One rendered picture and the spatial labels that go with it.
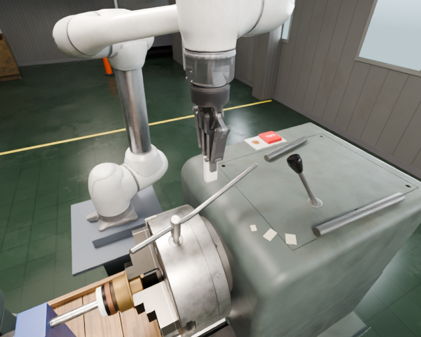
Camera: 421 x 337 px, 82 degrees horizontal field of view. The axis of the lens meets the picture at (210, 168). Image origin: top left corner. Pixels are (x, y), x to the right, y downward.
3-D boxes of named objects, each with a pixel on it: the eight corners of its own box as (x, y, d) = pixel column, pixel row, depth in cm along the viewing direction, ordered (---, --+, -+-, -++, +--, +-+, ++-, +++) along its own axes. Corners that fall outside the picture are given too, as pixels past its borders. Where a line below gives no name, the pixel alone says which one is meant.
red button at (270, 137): (270, 135, 92) (272, 130, 91) (281, 142, 88) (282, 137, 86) (258, 138, 90) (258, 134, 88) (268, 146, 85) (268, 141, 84)
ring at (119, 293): (135, 259, 63) (97, 274, 60) (144, 291, 57) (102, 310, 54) (141, 277, 69) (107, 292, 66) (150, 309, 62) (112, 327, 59)
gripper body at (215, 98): (182, 77, 47) (186, 122, 53) (201, 90, 41) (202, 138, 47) (216, 73, 50) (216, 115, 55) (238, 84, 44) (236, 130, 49)
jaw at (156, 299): (175, 273, 62) (193, 317, 53) (177, 285, 65) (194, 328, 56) (131, 293, 58) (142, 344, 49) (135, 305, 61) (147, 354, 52)
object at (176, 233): (174, 252, 56) (174, 225, 48) (169, 245, 57) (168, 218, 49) (182, 247, 57) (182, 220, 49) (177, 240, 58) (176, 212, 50)
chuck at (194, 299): (174, 241, 89) (171, 185, 66) (213, 334, 69) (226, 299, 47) (150, 251, 86) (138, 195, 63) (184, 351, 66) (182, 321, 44)
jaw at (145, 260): (167, 257, 68) (156, 216, 67) (171, 263, 63) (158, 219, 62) (127, 273, 64) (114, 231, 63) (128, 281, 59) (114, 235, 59)
